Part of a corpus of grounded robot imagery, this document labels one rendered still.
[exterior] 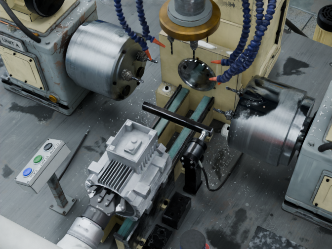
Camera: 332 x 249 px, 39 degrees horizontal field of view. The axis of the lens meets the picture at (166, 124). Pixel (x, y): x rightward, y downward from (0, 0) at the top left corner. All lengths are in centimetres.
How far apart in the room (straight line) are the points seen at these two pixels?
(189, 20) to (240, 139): 38
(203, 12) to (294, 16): 154
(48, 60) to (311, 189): 96
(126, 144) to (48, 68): 49
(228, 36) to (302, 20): 123
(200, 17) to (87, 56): 44
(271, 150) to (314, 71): 68
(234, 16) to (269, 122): 40
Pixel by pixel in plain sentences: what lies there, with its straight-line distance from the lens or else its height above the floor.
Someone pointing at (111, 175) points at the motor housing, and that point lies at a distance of 133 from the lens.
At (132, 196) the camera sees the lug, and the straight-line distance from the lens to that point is 132.
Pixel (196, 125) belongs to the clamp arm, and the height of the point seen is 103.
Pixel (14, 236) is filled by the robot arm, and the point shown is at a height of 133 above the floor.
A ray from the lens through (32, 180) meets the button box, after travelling 141.
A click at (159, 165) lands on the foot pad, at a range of 137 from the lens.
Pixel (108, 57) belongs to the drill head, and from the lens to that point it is 157.
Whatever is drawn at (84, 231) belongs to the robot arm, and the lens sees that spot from 129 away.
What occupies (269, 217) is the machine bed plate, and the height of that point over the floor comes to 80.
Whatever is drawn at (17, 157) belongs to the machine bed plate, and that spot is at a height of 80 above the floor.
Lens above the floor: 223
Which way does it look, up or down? 53 degrees down
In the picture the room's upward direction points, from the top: 4 degrees counter-clockwise
